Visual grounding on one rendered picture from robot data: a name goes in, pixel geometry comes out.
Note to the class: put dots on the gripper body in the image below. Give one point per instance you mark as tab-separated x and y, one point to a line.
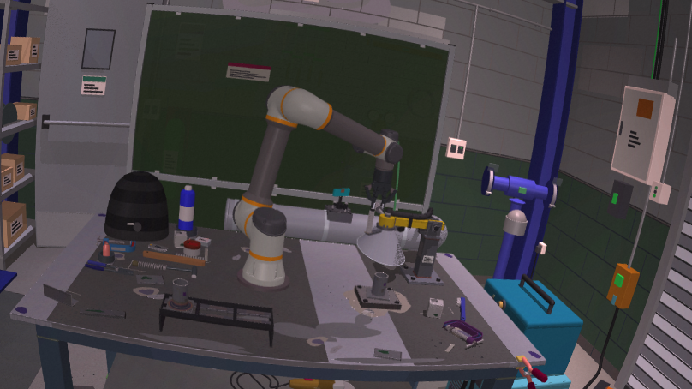
384	179

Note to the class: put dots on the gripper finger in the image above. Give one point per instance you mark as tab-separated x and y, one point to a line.
387	200
371	200

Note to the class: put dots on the teal damper lever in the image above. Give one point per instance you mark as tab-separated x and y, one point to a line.
341	192

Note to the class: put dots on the grey cone extraction hood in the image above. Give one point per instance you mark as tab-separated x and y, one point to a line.
381	249

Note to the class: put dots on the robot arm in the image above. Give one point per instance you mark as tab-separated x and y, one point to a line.
270	162

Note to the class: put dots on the black damper housing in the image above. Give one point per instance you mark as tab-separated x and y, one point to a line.
339	216

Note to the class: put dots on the dark grey hood stand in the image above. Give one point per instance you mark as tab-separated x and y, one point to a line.
427	251

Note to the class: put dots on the grey jig with spigot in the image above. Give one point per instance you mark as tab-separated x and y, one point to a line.
378	298

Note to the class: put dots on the green welding screen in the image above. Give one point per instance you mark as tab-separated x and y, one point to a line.
216	135

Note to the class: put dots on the black cooling rack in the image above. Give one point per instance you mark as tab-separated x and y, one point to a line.
216	312

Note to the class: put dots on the teal welding machine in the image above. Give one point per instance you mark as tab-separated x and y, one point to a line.
535	324

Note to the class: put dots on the grey flanged tube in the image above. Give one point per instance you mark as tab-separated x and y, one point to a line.
180	292

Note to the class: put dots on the black welding helmet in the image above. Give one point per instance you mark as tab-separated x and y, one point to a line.
136	208

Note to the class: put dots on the white box with grey mark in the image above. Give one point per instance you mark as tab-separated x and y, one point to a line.
434	308

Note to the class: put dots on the blue bench grinder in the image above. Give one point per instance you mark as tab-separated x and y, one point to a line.
516	186

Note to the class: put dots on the grey dome lamp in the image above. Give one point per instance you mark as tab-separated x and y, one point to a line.
515	223

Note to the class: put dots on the purple c-clamp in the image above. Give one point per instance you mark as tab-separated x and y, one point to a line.
459	327

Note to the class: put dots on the small white column box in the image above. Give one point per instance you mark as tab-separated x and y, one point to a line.
540	247

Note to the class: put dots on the red white screen sign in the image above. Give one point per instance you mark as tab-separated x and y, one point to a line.
248	72

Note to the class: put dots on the blue white spray can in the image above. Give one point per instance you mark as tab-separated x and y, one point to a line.
187	208

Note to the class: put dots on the blue steel column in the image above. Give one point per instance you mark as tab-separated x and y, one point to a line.
557	108

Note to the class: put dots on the yellow object under bench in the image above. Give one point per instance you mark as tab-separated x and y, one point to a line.
311	384

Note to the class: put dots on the small grey metal plate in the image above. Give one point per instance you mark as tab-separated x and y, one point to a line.
158	247

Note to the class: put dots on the black box with green button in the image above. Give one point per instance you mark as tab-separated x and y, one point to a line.
620	200

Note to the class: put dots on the orange pendant control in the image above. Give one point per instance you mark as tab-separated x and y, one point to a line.
623	285

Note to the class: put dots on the blue red hand tool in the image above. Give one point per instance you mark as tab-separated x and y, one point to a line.
123	246

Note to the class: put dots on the grey electrical cabinet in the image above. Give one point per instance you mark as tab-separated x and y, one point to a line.
643	135

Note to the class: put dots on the pink cone on black base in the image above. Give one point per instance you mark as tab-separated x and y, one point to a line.
106	250

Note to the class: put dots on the white box with green lights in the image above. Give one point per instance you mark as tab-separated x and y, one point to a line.
660	193

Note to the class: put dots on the grey flat metal strip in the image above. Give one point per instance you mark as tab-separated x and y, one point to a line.
103	313

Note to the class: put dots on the grey door with window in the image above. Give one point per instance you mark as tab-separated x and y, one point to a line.
81	162

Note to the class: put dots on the green white door sign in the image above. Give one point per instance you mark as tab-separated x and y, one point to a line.
93	85

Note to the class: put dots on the grey roller shutter door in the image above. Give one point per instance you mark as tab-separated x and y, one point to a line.
670	335

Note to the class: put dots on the grey metal angle piece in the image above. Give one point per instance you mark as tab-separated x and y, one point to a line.
60	295

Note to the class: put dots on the grey shelf unit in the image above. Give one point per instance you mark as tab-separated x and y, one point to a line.
21	127

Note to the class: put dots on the large brown cardboard box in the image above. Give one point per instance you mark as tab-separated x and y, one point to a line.
13	223

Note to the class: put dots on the grey extraction duct pipe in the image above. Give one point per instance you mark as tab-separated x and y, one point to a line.
308	224

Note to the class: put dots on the white wall socket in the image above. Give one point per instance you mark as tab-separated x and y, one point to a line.
456	147

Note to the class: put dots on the blue grinder pedestal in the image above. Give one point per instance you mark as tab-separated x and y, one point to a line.
508	249

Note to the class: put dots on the grey wall conduit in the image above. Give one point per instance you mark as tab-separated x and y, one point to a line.
467	70

